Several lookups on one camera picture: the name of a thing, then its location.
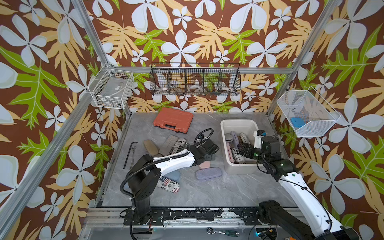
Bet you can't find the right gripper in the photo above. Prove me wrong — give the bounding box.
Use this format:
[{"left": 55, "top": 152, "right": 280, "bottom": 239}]
[{"left": 236, "top": 142, "right": 270, "bottom": 167}]

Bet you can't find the small pink glasses case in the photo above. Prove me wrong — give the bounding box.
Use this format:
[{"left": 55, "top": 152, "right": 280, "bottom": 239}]
[{"left": 199, "top": 161, "right": 211, "bottom": 169}]

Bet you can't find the floral print glasses case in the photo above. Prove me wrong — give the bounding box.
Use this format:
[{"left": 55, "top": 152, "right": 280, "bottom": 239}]
[{"left": 240, "top": 132, "right": 251, "bottom": 144}]

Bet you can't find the cream plastic storage box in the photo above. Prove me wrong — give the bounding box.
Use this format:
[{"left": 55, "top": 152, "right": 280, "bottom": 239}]
[{"left": 221, "top": 120, "right": 261, "bottom": 175}]

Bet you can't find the grey fabric glasses case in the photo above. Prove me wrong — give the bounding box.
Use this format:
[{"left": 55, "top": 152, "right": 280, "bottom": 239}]
[{"left": 224, "top": 134, "right": 234, "bottom": 143}]

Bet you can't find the newspaper print glasses case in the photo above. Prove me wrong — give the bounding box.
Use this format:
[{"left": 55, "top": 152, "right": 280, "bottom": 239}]
[{"left": 232, "top": 148, "right": 245, "bottom": 164}]

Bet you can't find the pale purple glasses case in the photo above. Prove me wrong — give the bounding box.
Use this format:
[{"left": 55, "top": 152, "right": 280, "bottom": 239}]
[{"left": 231, "top": 131, "right": 240, "bottom": 149}]

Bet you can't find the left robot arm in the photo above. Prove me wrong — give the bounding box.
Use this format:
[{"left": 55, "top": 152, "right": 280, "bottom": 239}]
[{"left": 120, "top": 128, "right": 219, "bottom": 225}]

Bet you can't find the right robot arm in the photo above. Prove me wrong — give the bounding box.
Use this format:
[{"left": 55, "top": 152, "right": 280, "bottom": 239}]
[{"left": 233, "top": 130, "right": 360, "bottom": 240}]

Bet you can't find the lavender glasses case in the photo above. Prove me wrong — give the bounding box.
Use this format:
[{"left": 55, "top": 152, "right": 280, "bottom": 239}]
[{"left": 195, "top": 167, "right": 223, "bottom": 181}]

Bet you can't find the light grey glasses case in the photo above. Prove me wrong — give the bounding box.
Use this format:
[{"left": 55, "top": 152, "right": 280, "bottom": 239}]
[{"left": 159, "top": 135, "right": 179, "bottom": 156}]

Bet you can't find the blue glasses case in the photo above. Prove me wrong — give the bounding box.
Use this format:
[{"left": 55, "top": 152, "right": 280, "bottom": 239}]
[{"left": 164, "top": 171, "right": 181, "bottom": 182}]

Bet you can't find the tan glasses case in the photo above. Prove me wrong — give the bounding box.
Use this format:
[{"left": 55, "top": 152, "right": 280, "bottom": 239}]
[{"left": 143, "top": 140, "right": 159, "bottom": 157}]

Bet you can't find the flag print glasses case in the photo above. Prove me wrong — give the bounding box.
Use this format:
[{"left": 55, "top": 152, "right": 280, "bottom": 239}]
[{"left": 157, "top": 177, "right": 180, "bottom": 193}]

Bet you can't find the blue object in basket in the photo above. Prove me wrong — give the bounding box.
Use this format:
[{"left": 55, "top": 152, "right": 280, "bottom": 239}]
[{"left": 291, "top": 117, "right": 306, "bottom": 129}]

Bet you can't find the red plastic tool case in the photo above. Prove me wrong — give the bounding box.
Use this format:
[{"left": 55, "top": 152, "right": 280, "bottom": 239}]
[{"left": 153, "top": 108, "right": 194, "bottom": 134}]

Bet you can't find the white mesh basket right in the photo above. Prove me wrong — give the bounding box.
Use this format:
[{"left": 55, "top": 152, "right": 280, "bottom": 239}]
[{"left": 277, "top": 87, "right": 341, "bottom": 138}]

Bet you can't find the black hex key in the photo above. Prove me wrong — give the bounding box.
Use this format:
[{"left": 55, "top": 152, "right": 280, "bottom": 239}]
[{"left": 123, "top": 141, "right": 139, "bottom": 170}]

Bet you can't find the ratchet wrench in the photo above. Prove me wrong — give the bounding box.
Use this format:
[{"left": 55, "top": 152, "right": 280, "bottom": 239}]
[{"left": 207, "top": 228, "right": 240, "bottom": 237}]

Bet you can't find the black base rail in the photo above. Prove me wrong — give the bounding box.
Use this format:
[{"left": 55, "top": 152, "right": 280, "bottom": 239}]
[{"left": 124, "top": 207, "right": 271, "bottom": 226}]

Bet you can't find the black wire basket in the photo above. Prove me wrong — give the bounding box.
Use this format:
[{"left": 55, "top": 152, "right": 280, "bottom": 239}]
[{"left": 149, "top": 62, "right": 241, "bottom": 96}]

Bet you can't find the white wire basket left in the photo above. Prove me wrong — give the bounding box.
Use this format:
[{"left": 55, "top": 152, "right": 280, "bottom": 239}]
[{"left": 88, "top": 64, "right": 135, "bottom": 110}]

